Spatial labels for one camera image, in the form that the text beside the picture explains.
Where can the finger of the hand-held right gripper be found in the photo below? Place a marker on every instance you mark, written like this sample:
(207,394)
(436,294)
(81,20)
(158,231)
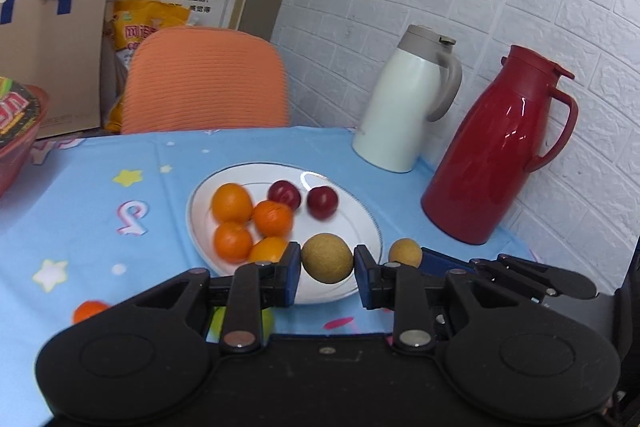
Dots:
(442,261)

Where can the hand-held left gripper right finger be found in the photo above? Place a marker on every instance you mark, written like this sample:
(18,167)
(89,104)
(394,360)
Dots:
(362,279)

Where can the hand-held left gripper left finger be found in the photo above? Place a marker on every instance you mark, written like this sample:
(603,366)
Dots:
(292,277)

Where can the orange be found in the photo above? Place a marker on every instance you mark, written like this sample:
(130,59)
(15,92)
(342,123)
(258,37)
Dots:
(90,311)
(233,241)
(231,203)
(266,249)
(272,218)

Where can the brown longan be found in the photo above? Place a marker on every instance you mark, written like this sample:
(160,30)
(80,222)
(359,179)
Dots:
(404,252)
(327,258)

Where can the white plate with dark rim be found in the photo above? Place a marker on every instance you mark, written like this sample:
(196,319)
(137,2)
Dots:
(350,227)

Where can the dark red plum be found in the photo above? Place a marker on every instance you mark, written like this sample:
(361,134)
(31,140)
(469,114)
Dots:
(321,202)
(284,193)

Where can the green jujube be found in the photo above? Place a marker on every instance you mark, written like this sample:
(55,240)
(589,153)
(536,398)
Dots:
(216,322)

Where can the red thermos jug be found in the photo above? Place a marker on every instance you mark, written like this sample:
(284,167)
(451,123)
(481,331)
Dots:
(490,157)

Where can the white thermos jug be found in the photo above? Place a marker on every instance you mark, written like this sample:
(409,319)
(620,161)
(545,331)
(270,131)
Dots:
(400,107)

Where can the blue printed tablecloth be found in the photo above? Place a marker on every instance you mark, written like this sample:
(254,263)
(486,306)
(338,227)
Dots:
(100,207)

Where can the orange chair back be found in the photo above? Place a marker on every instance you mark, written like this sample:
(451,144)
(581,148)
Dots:
(205,82)

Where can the yellow plastic bag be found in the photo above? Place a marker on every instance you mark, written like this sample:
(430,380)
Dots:
(135,27)

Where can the red instant noodle bowl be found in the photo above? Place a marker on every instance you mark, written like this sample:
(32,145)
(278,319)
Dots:
(15,157)

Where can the cardboard box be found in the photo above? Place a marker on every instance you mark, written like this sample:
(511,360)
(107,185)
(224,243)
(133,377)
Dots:
(55,72)

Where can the blue tape strip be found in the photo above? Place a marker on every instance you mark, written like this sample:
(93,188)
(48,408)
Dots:
(6,9)
(65,3)

